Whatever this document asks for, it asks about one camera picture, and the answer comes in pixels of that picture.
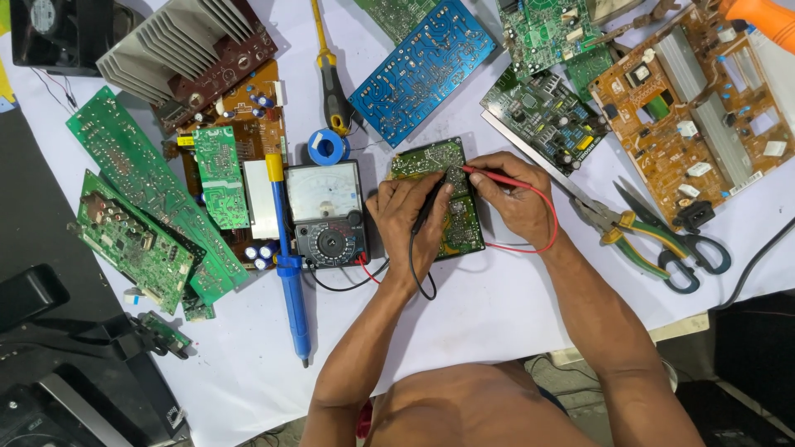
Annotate person's left hand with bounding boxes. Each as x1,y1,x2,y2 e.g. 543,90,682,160
366,173,455,284

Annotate person's right hand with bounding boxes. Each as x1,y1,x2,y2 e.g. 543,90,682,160
466,151,560,250

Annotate black multimeter probe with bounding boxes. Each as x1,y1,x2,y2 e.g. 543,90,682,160
410,166,461,237

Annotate red multimeter probe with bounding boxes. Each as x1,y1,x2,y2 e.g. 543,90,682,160
460,164,536,191

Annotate small green power circuit board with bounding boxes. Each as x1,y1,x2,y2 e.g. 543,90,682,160
388,137,487,261

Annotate black analog multimeter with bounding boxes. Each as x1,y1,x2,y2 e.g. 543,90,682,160
284,159,372,269

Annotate dark green populated circuit board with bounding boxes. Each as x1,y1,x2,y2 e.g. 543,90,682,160
479,65,613,178

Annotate white table sheet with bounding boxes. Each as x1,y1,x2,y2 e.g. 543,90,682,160
0,0,795,447

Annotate blue desoldering pump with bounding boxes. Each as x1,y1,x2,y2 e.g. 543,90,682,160
265,153,312,369

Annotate small plain green board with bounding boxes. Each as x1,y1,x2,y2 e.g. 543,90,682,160
564,46,616,104

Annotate yellow black screwdriver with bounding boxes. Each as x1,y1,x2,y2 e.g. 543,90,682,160
310,0,355,137

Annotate blue circuit board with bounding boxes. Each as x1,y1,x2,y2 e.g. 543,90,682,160
347,0,498,149

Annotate green board with coil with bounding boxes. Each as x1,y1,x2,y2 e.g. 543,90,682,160
496,0,605,79

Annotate brown board with capacitors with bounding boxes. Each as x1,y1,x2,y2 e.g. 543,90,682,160
163,59,290,272

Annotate small green board with traces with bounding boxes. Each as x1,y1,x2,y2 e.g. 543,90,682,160
190,125,251,231

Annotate person's bare torso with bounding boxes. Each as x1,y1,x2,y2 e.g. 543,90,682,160
363,360,600,447

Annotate large orange circuit board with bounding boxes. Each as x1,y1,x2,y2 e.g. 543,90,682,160
587,3,795,228

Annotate brown metal hand tool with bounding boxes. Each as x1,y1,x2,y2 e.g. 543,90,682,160
584,0,684,49

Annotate green board solder side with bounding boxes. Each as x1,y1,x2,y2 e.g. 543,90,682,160
353,0,438,46

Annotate tiny green circuit board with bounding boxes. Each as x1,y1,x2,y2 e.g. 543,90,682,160
181,291,217,323

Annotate green board in black clamp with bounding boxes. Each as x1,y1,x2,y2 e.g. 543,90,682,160
129,310,193,361

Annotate green board with connectors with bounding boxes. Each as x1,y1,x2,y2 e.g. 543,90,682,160
66,168,197,315

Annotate maroon board with heatsink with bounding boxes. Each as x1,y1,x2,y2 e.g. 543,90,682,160
96,0,279,135

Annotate long green circuit board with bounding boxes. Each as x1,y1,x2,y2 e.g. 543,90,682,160
66,85,250,306

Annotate black case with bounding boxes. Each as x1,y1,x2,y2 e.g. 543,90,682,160
674,291,795,447

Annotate orange power tool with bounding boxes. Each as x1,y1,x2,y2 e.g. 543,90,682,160
717,0,795,57

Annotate black equipment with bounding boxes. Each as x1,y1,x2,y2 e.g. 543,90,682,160
0,263,190,447

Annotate black cooling fan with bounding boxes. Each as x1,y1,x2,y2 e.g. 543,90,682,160
9,0,117,78

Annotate black probe lead wire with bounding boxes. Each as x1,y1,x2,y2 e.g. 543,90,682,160
306,231,438,302

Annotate blue solder wire spool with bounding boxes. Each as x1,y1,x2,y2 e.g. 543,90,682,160
307,128,351,167

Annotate green yellow handled pliers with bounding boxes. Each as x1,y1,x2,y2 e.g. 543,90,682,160
570,196,691,281

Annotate black teal handled scissors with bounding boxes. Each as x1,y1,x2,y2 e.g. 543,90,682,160
612,179,733,295

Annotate thick black cable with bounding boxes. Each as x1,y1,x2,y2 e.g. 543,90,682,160
713,216,795,311

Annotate thin red black fan wires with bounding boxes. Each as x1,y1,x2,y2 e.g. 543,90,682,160
30,66,80,115

